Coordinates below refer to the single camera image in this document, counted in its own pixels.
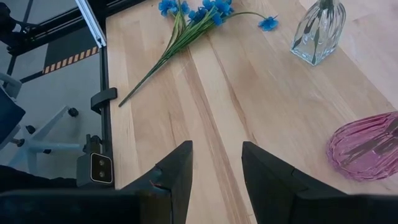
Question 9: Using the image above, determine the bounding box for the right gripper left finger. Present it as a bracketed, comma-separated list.
[0, 140, 194, 224]

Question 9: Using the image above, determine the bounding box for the silver aluminium bar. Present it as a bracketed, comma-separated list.
[75, 0, 108, 49]

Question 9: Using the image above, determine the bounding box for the black metal table frame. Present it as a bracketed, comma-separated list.
[0, 0, 147, 190]

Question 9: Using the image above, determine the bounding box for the black rail clamp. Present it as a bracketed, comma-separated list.
[90, 87, 119, 115]

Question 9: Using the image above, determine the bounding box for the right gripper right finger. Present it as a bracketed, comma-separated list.
[242, 141, 398, 224]

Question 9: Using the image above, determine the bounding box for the black hazard-striped floor mat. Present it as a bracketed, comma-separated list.
[42, 26, 101, 75]

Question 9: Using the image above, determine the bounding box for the grey table-level camera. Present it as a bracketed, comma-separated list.
[76, 134, 115, 189]

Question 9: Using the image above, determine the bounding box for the pink ribbed glass vase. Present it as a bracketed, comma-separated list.
[325, 111, 398, 182]

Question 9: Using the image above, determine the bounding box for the white office chair blue seat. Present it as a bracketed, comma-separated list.
[0, 72, 83, 177]

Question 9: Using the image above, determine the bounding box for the clear ribbed glass vase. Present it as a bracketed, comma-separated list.
[290, 0, 347, 67]

